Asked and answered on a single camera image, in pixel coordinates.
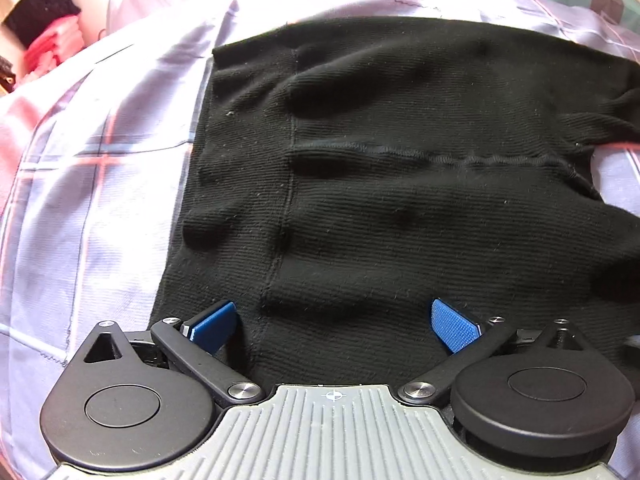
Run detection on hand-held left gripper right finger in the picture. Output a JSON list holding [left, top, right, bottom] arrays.
[[398, 299, 596, 406]]

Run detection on black knitted cloth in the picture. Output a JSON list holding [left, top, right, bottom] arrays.
[[4, 0, 81, 45]]

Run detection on red folded cloth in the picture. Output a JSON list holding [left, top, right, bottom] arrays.
[[20, 14, 87, 79]]

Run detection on black ribbed pants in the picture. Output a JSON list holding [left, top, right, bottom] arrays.
[[146, 16, 640, 395]]

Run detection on plaid bed sheet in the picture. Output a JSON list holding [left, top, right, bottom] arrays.
[[0, 0, 640, 480]]

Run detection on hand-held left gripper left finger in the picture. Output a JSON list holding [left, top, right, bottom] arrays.
[[83, 300, 266, 408]]

